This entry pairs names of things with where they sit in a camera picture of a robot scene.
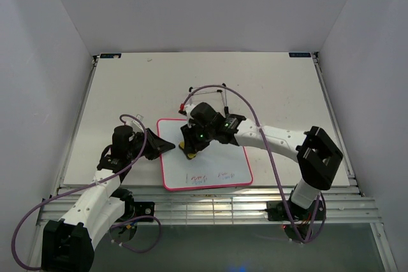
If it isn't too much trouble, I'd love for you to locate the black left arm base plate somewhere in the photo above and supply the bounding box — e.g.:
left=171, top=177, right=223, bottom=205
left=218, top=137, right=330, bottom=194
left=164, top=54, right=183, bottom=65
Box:
left=131, top=201, right=156, bottom=222

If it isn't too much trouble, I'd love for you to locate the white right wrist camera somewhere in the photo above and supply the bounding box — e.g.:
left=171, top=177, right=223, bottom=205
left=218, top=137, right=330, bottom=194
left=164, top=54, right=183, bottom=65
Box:
left=178, top=104, right=196, bottom=127

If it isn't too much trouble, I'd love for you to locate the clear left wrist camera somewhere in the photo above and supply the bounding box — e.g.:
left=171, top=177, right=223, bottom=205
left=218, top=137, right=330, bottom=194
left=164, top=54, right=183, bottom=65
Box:
left=125, top=115, right=144, bottom=132

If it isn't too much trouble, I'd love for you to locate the blue left corner label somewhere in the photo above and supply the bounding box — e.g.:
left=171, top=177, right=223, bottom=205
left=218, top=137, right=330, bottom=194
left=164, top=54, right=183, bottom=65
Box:
left=99, top=53, right=122, bottom=59

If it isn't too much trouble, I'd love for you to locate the yellow bone shaped eraser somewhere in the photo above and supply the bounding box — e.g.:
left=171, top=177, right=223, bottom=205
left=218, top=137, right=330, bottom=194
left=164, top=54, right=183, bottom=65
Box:
left=178, top=141, right=197, bottom=160

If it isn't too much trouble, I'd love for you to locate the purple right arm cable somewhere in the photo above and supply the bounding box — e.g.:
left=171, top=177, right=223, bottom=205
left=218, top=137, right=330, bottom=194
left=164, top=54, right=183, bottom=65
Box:
left=183, top=84, right=328, bottom=244

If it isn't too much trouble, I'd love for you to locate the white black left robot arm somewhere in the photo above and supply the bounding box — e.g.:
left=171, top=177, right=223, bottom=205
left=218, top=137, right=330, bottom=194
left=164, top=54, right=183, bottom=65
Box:
left=41, top=125, right=175, bottom=271

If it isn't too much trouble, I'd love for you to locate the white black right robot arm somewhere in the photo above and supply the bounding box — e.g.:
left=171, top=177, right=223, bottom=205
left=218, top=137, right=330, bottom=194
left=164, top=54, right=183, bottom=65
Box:
left=179, top=103, right=344, bottom=219

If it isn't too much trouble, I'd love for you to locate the black metal easel stand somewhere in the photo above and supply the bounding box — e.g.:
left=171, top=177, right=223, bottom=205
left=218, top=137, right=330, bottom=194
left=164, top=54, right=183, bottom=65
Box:
left=187, top=83, right=230, bottom=115

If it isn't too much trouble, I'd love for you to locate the blue right corner label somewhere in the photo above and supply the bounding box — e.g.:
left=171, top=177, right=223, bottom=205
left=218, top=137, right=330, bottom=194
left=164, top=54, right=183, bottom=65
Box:
left=288, top=52, right=312, bottom=58

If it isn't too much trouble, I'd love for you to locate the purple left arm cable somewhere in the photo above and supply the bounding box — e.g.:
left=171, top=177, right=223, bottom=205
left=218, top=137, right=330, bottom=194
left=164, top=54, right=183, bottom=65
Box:
left=11, top=114, right=163, bottom=270

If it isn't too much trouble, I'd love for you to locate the pink framed whiteboard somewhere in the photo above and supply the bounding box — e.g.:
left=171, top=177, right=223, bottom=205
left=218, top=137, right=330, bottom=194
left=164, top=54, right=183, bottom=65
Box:
left=156, top=118, right=254, bottom=192

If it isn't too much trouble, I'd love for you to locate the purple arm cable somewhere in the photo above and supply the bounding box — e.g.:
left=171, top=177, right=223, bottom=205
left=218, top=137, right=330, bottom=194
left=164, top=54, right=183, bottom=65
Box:
left=183, top=84, right=328, bottom=244
left=11, top=114, right=163, bottom=270

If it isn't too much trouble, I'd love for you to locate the blue corner label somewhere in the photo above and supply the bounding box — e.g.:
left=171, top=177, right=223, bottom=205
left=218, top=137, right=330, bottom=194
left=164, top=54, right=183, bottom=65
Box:
left=288, top=52, right=312, bottom=58
left=99, top=53, right=122, bottom=59

